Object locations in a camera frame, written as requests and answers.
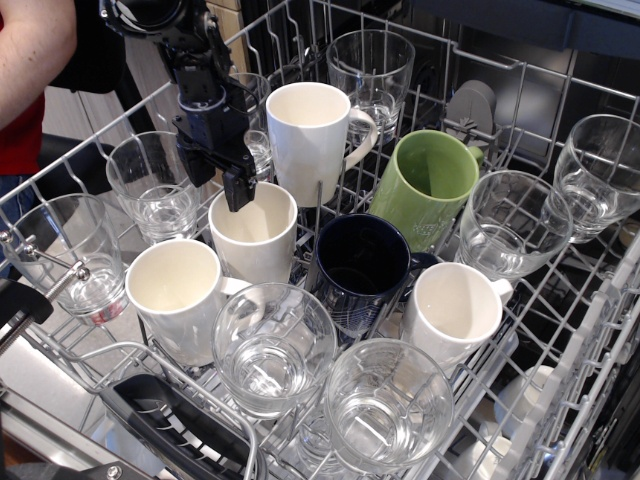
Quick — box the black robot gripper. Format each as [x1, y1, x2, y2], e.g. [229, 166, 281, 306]
[173, 63, 257, 212]

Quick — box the white handleless ceramic cup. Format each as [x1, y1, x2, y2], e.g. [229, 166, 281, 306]
[208, 182, 298, 284]

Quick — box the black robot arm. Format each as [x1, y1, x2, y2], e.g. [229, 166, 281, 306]
[100, 1, 257, 212]

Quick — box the person forearm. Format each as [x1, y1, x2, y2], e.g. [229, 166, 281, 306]
[1, 0, 77, 127]

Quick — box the clear glass left middle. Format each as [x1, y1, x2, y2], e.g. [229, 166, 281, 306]
[106, 131, 201, 245]

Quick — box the clear glass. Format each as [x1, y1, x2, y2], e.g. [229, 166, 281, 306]
[231, 72, 273, 182]
[3, 193, 128, 325]
[455, 170, 573, 284]
[106, 131, 201, 245]
[212, 283, 337, 419]
[324, 338, 454, 475]
[553, 114, 639, 244]
[326, 29, 416, 145]

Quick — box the clear glass back left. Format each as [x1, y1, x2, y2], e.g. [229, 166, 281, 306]
[231, 72, 273, 182]

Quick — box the tall white mug back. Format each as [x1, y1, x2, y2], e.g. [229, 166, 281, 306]
[266, 82, 378, 208]

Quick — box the white mug front left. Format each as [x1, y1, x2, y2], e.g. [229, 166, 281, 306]
[125, 239, 250, 367]

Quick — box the dark blue ceramic mug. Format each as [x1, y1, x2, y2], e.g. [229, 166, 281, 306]
[305, 214, 438, 344]

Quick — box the clear glass far left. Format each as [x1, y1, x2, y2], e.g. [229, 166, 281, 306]
[3, 193, 128, 325]

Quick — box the clear glass front centre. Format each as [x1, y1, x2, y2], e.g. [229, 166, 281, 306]
[212, 283, 337, 419]

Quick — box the clear glass back centre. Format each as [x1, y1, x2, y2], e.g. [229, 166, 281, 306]
[326, 29, 416, 145]

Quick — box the red shirt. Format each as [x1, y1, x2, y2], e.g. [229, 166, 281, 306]
[1, 94, 45, 176]

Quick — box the green ceramic mug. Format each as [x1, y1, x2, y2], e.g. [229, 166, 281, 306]
[369, 130, 484, 252]

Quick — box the metal clamp with screw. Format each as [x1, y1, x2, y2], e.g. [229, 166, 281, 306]
[1, 242, 91, 354]

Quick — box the grey plastic rack clip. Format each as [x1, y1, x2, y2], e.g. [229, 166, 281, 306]
[444, 80, 497, 135]

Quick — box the white mug front right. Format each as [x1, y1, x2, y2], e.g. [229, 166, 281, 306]
[399, 262, 513, 373]

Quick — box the clear glass front bottom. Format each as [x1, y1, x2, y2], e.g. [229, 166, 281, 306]
[324, 338, 454, 475]

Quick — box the clear glass right middle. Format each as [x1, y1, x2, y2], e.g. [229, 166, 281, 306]
[455, 170, 573, 284]

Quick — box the white dish lower rack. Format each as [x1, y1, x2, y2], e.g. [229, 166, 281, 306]
[494, 365, 554, 439]

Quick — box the clear glass far right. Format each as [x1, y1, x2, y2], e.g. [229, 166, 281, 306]
[553, 114, 639, 244]

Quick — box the grey wire dishwasher rack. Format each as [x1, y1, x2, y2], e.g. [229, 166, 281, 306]
[1, 1, 639, 479]

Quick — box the black dishwasher rack handle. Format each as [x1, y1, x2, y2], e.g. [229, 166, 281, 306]
[100, 374, 266, 479]

